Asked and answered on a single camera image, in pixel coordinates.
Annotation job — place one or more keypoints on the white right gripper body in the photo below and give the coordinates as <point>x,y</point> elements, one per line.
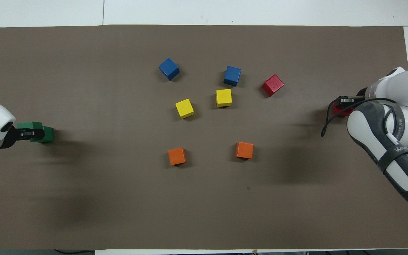
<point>383,85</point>

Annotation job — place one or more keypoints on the green wooden block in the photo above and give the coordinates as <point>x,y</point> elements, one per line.
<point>49,134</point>
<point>27,125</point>

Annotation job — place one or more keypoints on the red wooden block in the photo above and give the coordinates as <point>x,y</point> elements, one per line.
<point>342,112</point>
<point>272,85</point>

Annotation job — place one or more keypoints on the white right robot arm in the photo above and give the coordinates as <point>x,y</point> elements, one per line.
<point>402,170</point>

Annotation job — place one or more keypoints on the orange wooden block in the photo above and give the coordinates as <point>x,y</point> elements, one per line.
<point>244,150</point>
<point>176,156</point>

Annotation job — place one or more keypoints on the blue wooden block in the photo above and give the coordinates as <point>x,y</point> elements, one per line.
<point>169,68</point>
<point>232,75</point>

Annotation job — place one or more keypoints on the yellow wooden block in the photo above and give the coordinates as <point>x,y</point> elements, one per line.
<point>224,97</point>
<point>184,108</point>

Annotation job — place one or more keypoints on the brown table mat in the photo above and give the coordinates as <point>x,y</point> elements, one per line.
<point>204,198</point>

